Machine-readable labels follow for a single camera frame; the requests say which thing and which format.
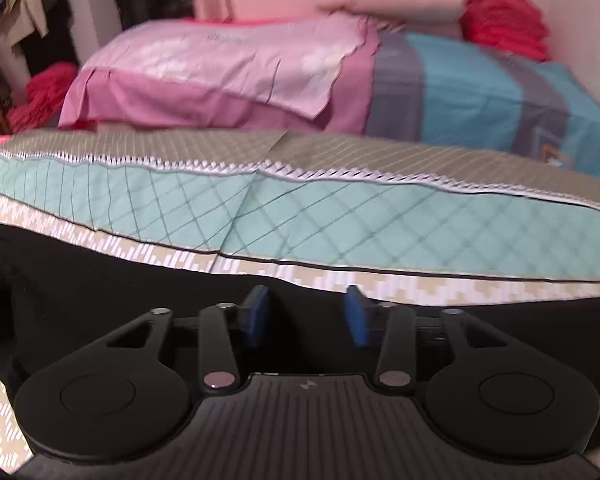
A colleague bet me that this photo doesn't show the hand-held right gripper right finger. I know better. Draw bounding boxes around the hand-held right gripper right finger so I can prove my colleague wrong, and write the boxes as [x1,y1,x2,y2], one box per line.
[345,285,517,396]

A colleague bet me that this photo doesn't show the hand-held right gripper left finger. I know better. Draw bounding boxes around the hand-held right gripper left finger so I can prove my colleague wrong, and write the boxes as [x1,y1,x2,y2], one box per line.
[100,285,271,396]

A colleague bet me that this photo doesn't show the black pants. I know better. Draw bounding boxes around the black pants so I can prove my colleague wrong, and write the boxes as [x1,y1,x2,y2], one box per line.
[0,215,600,461]

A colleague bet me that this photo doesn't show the beige teal patterned bedsheet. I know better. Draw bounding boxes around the beige teal patterned bedsheet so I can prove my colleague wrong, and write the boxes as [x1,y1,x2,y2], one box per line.
[0,127,600,480]

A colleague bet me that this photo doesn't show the pink floral sheet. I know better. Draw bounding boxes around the pink floral sheet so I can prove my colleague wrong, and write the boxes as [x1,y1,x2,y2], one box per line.
[58,12,381,137]

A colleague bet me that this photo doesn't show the blue grey striped sheet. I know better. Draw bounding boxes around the blue grey striped sheet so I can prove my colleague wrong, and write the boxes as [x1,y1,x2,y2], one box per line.
[364,30,600,182]

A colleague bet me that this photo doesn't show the red cloth pile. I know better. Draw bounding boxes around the red cloth pile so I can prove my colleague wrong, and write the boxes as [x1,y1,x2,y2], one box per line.
[6,62,79,134]

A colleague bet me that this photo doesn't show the pink pillow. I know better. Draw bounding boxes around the pink pillow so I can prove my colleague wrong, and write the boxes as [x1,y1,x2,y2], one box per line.
[317,0,469,27]

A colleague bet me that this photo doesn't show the red folded cloth stack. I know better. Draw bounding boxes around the red folded cloth stack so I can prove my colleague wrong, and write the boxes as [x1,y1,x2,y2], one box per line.
[458,0,552,62]

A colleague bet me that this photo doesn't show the dark hanging clothes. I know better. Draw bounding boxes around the dark hanging clothes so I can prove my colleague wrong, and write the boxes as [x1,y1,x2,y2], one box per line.
[0,0,77,92]

